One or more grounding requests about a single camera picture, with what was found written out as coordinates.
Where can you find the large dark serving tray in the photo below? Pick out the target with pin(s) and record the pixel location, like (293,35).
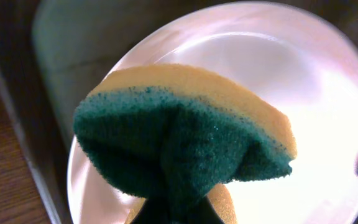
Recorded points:
(53,52)

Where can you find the green yellow sponge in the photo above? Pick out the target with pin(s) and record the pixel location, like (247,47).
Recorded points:
(175,135)

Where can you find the white plate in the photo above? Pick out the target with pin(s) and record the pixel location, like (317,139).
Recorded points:
(299,64)

